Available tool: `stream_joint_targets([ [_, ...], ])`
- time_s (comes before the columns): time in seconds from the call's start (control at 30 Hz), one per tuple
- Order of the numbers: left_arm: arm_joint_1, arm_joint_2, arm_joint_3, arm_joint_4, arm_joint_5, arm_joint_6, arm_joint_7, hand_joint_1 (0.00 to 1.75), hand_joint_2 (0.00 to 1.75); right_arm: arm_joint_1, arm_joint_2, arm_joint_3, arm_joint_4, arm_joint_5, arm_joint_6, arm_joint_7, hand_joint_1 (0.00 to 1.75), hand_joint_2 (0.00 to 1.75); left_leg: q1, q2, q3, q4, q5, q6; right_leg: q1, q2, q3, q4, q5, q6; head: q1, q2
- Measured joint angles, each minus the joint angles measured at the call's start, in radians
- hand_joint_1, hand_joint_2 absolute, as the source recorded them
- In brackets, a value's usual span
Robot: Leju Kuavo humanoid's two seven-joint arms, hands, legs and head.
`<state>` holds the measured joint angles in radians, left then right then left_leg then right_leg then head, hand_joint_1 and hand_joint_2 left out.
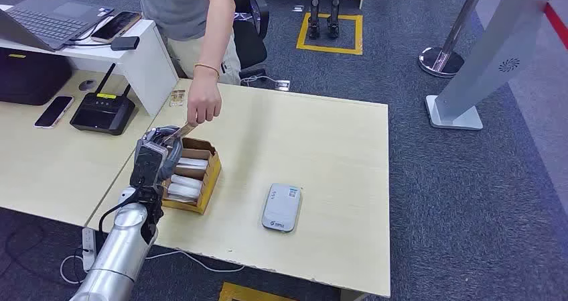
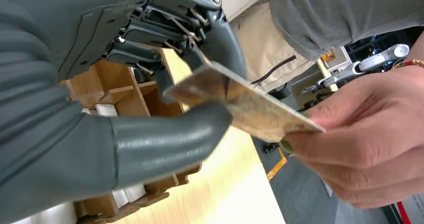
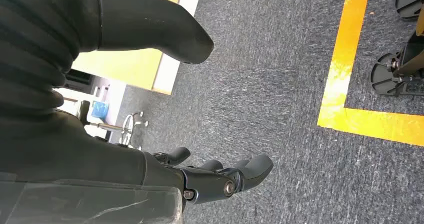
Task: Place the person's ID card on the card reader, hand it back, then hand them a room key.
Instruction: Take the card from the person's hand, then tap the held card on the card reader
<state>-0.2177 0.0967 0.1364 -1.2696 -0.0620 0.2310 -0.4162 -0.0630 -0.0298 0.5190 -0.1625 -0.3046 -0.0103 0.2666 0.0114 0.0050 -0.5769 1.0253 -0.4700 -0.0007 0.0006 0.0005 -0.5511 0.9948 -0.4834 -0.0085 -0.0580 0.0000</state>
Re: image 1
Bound smartphone with pale case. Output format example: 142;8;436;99
33;95;76;129

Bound person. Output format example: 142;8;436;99
139;0;242;86

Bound person's left hand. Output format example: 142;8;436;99
186;70;223;127

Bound yellow floor tape square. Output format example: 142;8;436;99
296;13;364;56

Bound yellow floor tape strip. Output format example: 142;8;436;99
218;282;298;301

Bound black robot legs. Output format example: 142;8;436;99
308;0;344;40

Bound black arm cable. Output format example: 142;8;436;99
98;198;135;243

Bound large black case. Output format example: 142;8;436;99
0;46;74;107

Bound white desk shelf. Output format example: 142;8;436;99
0;4;180;117

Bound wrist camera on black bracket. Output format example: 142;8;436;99
129;140;169;189

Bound white card sleeve bundle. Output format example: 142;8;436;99
177;156;208;170
170;174;204;190
166;183;202;202

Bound white power strip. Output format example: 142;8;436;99
82;227;98;274

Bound black usb cable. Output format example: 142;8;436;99
64;14;113;48

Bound black office chair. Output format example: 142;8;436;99
230;0;271;80

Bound grey laptop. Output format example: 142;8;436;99
0;0;115;52

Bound smartphone with brown case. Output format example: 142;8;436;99
90;11;143;44

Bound cardboard divider box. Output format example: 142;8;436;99
160;137;222;215

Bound black remote controller with antennas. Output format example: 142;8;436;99
69;62;137;136

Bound red floor tape strip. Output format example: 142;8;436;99
543;2;568;51

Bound small black hub box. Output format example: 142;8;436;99
111;36;141;52

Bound chrome stanchion post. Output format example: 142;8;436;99
418;0;491;78

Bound long white cable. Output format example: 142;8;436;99
60;249;246;286

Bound grey kiosk stand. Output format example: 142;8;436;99
425;0;568;131

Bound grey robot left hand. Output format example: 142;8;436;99
141;125;184;185

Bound grey card reader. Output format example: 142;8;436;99
261;182;303;234

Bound thin orange bracelet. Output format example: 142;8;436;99
194;62;221;78

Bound short white floor cable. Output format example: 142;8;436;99
240;74;278;88

